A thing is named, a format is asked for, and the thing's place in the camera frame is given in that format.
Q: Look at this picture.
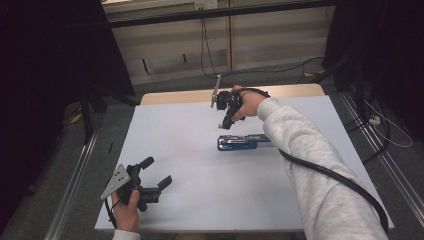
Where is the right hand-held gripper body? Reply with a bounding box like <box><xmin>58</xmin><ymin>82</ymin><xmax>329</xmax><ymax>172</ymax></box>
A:
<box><xmin>209</xmin><ymin>74</ymin><xmax>248</xmax><ymax>122</ymax></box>

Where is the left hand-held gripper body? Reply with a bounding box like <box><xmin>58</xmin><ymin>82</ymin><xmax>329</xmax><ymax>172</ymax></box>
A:
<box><xmin>100</xmin><ymin>163</ymin><xmax>162</xmax><ymax>213</ymax></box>

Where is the blue stapler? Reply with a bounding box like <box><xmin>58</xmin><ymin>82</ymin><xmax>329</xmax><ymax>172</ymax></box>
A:
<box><xmin>217</xmin><ymin>133</ymin><xmax>272</xmax><ymax>152</ymax></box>

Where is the person's right hand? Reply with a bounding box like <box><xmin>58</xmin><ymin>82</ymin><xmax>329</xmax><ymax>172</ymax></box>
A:
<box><xmin>230</xmin><ymin>84</ymin><xmax>270</xmax><ymax>123</ymax></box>

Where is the person's left hand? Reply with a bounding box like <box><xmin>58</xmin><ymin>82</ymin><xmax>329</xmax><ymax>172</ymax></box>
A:
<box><xmin>111</xmin><ymin>189</ymin><xmax>142</xmax><ymax>234</ymax></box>

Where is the white table sheet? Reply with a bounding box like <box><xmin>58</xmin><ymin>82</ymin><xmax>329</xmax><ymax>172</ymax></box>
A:
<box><xmin>94</xmin><ymin>95</ymin><xmax>396</xmax><ymax>234</ymax></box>

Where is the black stand leg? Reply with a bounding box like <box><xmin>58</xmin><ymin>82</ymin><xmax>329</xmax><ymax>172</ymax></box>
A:
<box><xmin>79</xmin><ymin>92</ymin><xmax>96</xmax><ymax>145</ymax></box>
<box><xmin>311</xmin><ymin>53</ymin><xmax>354</xmax><ymax>85</ymax></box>

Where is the black horizontal bar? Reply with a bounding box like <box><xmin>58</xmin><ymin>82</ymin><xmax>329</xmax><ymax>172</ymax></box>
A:
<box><xmin>107</xmin><ymin>0</ymin><xmax>336</xmax><ymax>30</ymax></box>

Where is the black curtain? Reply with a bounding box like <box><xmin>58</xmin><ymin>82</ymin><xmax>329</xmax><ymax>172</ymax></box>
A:
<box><xmin>321</xmin><ymin>0</ymin><xmax>424</xmax><ymax>142</ymax></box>
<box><xmin>0</xmin><ymin>0</ymin><xmax>136</xmax><ymax>232</ymax></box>

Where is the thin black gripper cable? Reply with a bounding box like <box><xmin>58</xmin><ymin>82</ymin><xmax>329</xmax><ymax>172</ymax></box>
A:
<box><xmin>104</xmin><ymin>198</ymin><xmax>118</xmax><ymax>230</ymax></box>

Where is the metal floor rail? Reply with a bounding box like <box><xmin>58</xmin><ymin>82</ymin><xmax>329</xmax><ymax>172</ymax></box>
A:
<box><xmin>338</xmin><ymin>91</ymin><xmax>424</xmax><ymax>220</ymax></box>
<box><xmin>43</xmin><ymin>131</ymin><xmax>100</xmax><ymax>240</ymax></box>

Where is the black hanging cable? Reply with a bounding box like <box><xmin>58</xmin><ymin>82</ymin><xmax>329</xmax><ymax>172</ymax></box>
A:
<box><xmin>199</xmin><ymin>9</ymin><xmax>326</xmax><ymax>81</ymax></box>

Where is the white wall socket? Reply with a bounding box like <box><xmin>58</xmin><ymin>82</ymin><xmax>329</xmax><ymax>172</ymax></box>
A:
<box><xmin>194</xmin><ymin>0</ymin><xmax>219</xmax><ymax>11</ymax></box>

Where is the thick black gripper cable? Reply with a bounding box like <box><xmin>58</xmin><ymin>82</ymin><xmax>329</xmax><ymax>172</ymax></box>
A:
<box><xmin>237</xmin><ymin>87</ymin><xmax>390</xmax><ymax>234</ymax></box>

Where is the black floor cable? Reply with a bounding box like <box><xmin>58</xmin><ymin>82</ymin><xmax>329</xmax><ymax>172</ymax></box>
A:
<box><xmin>344</xmin><ymin>113</ymin><xmax>392</xmax><ymax>165</ymax></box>

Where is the white floor cable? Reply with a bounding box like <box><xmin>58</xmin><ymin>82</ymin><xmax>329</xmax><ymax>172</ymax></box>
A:
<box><xmin>363</xmin><ymin>99</ymin><xmax>414</xmax><ymax>149</ymax></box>

